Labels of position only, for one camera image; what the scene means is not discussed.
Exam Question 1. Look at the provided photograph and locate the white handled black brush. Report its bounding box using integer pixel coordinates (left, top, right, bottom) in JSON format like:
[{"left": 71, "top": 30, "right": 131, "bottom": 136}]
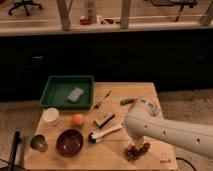
[{"left": 88, "top": 123, "right": 124, "bottom": 144}]

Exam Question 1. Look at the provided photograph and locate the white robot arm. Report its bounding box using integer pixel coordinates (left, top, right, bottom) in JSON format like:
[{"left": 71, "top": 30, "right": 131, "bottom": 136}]
[{"left": 124, "top": 98, "right": 213, "bottom": 158}]

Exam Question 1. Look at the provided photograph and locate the wooden block brush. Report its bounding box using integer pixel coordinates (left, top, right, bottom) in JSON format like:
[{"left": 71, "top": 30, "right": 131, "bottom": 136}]
[{"left": 94, "top": 112, "right": 115, "bottom": 129}]

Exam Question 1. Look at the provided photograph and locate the green pickle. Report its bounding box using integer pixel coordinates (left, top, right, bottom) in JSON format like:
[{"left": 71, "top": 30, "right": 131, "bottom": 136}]
[{"left": 120, "top": 98, "right": 135, "bottom": 105}]

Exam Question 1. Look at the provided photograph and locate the green plastic tray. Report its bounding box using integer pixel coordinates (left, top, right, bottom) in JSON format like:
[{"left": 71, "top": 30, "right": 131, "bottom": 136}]
[{"left": 40, "top": 75, "right": 94, "bottom": 110}]

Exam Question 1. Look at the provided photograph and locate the grey sponge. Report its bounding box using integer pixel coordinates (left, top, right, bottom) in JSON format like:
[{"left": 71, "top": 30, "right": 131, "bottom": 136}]
[{"left": 67, "top": 87, "right": 84, "bottom": 102}]

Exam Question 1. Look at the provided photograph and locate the orange fruit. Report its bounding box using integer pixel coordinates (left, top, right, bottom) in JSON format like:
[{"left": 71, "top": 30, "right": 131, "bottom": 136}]
[{"left": 71, "top": 114, "right": 84, "bottom": 126}]

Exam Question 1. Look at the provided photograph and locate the white cup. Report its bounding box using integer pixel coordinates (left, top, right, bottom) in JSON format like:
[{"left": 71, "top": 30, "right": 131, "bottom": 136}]
[{"left": 42, "top": 108, "right": 60, "bottom": 126}]

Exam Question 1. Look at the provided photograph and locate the dark brown bowl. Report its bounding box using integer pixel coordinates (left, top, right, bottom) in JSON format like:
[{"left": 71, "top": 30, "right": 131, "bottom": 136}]
[{"left": 56, "top": 129, "right": 83, "bottom": 157}]

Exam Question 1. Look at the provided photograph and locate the red object on shelf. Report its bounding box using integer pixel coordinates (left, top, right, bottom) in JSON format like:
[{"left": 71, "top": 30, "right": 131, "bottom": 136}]
[{"left": 79, "top": 16, "right": 92, "bottom": 25}]

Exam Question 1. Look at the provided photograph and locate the pile of brown debris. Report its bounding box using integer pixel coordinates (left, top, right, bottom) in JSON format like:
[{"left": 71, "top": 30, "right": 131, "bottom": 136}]
[{"left": 124, "top": 142, "right": 150, "bottom": 161}]

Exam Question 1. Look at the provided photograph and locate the metal cup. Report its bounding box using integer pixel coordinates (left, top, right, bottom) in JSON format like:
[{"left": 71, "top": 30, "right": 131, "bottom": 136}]
[{"left": 30, "top": 135, "right": 48, "bottom": 152}]

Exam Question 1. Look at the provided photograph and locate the black stand pole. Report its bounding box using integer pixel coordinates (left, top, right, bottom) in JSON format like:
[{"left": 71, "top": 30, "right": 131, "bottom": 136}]
[{"left": 8, "top": 131, "right": 21, "bottom": 171}]

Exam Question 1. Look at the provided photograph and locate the black office chair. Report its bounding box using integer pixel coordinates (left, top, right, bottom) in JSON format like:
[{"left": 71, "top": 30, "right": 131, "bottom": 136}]
[{"left": 8, "top": 0, "right": 43, "bottom": 16}]

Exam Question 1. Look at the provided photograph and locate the black cable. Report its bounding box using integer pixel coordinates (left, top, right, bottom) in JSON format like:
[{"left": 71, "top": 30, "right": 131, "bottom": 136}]
[{"left": 175, "top": 156, "right": 198, "bottom": 171}]

